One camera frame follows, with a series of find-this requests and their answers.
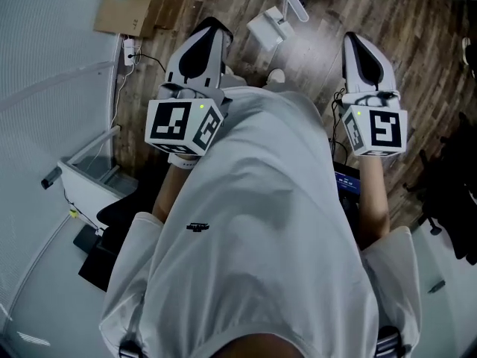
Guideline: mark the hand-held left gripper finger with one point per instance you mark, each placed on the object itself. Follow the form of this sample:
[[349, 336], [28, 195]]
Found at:
[[216, 62], [173, 69]]

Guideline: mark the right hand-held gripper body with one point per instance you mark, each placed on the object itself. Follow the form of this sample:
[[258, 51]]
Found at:
[[384, 129]]

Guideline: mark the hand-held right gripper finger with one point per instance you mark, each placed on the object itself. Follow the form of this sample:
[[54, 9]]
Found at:
[[350, 73], [388, 82]]

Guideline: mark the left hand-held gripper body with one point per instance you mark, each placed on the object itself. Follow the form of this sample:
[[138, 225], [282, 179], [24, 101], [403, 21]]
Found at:
[[167, 121]]

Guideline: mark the person's left forearm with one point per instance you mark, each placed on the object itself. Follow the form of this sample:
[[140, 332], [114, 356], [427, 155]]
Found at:
[[167, 196]]

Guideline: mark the person's right forearm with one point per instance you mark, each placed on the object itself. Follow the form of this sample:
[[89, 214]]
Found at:
[[374, 200]]

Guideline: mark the white wristband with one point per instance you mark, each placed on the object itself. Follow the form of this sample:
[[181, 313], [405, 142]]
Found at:
[[182, 161]]

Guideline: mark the white power strip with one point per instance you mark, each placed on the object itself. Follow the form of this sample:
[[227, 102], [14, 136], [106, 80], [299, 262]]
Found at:
[[129, 50]]

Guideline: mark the person's pale trousers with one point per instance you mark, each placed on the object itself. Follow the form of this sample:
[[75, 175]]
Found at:
[[272, 87]]

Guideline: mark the black screen device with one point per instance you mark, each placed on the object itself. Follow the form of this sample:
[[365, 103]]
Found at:
[[347, 183]]

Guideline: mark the black office chair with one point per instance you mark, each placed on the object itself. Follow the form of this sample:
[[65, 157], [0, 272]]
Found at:
[[447, 200], [119, 211]]

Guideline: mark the person's white t-shirt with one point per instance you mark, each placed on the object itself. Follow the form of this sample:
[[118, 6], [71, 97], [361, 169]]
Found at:
[[253, 200]]

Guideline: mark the small yellow object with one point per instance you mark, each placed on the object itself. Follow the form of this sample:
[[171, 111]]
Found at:
[[74, 213]]

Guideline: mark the black flat case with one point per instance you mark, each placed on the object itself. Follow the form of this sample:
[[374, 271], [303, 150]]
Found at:
[[100, 270]]

